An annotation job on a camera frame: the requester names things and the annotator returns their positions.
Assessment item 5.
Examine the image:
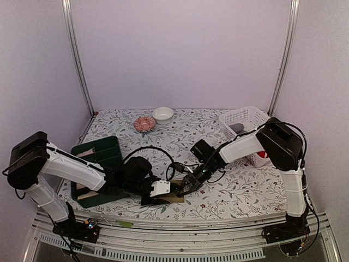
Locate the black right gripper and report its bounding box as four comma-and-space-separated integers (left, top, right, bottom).
177, 162, 215, 198

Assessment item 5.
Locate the khaki tan underwear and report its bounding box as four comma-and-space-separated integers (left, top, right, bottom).
159, 180, 185, 203

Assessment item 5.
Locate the red garment with white print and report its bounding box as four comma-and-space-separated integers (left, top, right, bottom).
257, 151, 269, 159

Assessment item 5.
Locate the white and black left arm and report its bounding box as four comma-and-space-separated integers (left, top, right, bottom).
3, 131, 172, 243

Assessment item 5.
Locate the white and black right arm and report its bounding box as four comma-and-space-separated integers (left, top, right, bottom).
177, 117, 311, 243

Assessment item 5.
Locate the cream rolled underwear front slot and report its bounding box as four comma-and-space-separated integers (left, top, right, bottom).
77, 191, 99, 200

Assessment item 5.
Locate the beige rolled underwear top slot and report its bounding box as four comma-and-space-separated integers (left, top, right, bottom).
76, 147, 95, 158

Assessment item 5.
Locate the cream rolled underwear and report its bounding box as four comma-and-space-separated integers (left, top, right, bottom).
76, 183, 90, 190

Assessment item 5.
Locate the dark green divided organizer tray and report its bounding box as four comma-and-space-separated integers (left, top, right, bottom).
70, 135, 132, 209

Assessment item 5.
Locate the grey striped garment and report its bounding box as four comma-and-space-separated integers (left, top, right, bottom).
229, 123, 246, 134

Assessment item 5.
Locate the floral patterned table mat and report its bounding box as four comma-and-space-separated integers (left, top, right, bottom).
61, 108, 291, 221

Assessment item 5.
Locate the green tape scrap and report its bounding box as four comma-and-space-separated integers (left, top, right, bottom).
117, 220, 133, 228

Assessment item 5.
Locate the pink patterned small bowl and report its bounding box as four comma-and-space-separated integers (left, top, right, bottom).
134, 117, 156, 134

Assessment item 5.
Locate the white plastic laundry basket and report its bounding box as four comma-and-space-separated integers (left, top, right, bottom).
219, 106, 270, 168

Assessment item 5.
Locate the white ceramic bowl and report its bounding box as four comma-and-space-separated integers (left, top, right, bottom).
152, 107, 174, 125

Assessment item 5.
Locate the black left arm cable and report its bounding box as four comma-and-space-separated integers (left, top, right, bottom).
122, 146, 175, 175

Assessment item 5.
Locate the aluminium front rail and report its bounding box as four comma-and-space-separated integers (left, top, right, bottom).
23, 210, 343, 262

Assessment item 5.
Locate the right aluminium frame post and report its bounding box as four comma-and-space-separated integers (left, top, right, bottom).
268, 0, 300, 116

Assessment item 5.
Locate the aluminium frame post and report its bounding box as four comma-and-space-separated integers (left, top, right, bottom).
268, 0, 300, 116
62, 0, 94, 117

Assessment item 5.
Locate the left aluminium frame post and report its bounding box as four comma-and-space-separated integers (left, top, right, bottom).
62, 0, 94, 117

